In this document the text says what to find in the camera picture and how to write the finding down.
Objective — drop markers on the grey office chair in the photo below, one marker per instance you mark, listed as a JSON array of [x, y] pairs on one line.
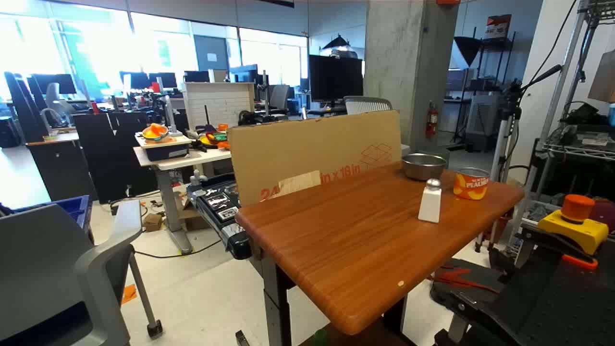
[[61, 289]]

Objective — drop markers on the black monitor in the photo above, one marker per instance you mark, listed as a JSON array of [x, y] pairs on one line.
[[335, 78]]

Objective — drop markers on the white bottle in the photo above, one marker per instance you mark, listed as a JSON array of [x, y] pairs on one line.
[[432, 201]]

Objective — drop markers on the red fire extinguisher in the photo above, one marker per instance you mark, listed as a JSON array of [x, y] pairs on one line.
[[432, 122]]

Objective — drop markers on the black tray with toys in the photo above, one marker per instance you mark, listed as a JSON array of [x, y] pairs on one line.
[[161, 143]]

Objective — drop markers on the cardboard panel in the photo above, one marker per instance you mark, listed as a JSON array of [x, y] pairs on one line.
[[272, 158]]

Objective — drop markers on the yellow emergency stop button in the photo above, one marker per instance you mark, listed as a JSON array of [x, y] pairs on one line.
[[574, 222]]

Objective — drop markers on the white side table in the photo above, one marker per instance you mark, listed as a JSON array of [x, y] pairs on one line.
[[170, 176]]

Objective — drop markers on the camera tripod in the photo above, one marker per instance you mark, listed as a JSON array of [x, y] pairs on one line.
[[510, 114]]

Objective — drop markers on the silver metal bowl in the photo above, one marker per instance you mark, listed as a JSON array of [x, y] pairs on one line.
[[420, 166]]

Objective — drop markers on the white pegboard panel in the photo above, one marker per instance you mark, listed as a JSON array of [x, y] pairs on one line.
[[216, 103]]

